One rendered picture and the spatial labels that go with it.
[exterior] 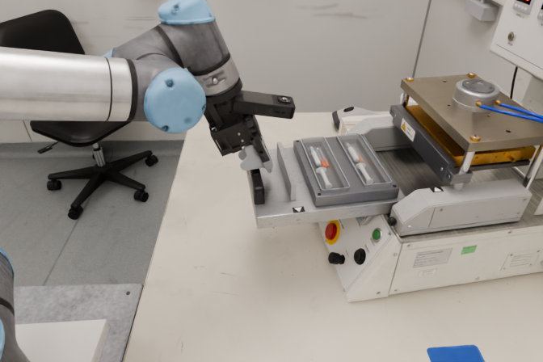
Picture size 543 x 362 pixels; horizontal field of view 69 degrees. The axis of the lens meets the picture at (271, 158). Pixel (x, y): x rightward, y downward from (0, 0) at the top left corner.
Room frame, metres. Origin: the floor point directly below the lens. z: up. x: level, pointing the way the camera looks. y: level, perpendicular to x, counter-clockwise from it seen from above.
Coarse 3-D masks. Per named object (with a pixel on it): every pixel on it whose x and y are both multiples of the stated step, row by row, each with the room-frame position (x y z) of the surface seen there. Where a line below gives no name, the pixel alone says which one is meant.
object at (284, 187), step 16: (272, 160) 0.71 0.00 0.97; (288, 160) 0.71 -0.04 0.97; (272, 176) 0.65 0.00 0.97; (288, 176) 0.60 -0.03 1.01; (272, 192) 0.60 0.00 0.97; (288, 192) 0.59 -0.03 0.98; (304, 192) 0.60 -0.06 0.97; (400, 192) 0.60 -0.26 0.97; (256, 208) 0.55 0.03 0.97; (272, 208) 0.55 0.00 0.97; (288, 208) 0.55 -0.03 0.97; (320, 208) 0.55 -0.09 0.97; (336, 208) 0.55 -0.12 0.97; (352, 208) 0.55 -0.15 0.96; (368, 208) 0.56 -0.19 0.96; (384, 208) 0.57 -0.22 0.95; (256, 224) 0.53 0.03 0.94; (272, 224) 0.53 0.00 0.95; (288, 224) 0.53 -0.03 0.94
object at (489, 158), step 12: (408, 108) 0.78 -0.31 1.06; (420, 108) 0.78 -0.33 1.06; (420, 120) 0.73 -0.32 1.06; (432, 120) 0.73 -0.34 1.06; (432, 132) 0.68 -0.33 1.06; (444, 132) 0.68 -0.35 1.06; (444, 144) 0.63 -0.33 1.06; (456, 144) 0.63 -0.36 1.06; (456, 156) 0.59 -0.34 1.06; (480, 156) 0.60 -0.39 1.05; (492, 156) 0.61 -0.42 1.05; (504, 156) 0.61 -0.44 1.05; (516, 156) 0.61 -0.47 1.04; (528, 156) 0.62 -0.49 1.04; (480, 168) 0.60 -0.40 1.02; (492, 168) 0.61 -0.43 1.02
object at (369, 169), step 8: (344, 136) 0.75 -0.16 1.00; (352, 136) 0.75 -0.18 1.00; (360, 136) 0.75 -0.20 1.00; (344, 144) 0.72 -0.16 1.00; (352, 144) 0.72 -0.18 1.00; (360, 144) 0.72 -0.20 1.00; (352, 152) 0.69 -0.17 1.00; (360, 152) 0.69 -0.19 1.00; (368, 152) 0.69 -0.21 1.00; (352, 160) 0.66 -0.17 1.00; (360, 160) 0.66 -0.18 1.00; (368, 160) 0.66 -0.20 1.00; (376, 160) 0.66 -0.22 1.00; (360, 168) 0.63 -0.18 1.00; (368, 168) 0.63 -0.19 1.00; (376, 168) 0.63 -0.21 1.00; (360, 176) 0.60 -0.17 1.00; (368, 176) 0.60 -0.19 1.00; (376, 176) 0.60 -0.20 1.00; (384, 176) 0.60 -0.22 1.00
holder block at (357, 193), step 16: (336, 144) 0.73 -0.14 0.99; (368, 144) 0.73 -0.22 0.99; (304, 160) 0.67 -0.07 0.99; (304, 176) 0.64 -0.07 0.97; (352, 176) 0.62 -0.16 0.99; (320, 192) 0.57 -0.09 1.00; (336, 192) 0.57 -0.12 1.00; (352, 192) 0.57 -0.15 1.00; (368, 192) 0.57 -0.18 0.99; (384, 192) 0.58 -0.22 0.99
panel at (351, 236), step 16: (320, 224) 0.72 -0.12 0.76; (336, 224) 0.67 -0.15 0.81; (352, 224) 0.63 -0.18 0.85; (368, 224) 0.59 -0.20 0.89; (384, 224) 0.56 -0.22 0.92; (336, 240) 0.63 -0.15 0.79; (352, 240) 0.60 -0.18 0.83; (368, 240) 0.56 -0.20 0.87; (384, 240) 0.53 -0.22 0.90; (352, 256) 0.57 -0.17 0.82; (368, 256) 0.53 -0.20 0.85; (336, 272) 0.57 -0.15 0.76; (352, 272) 0.54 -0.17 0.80
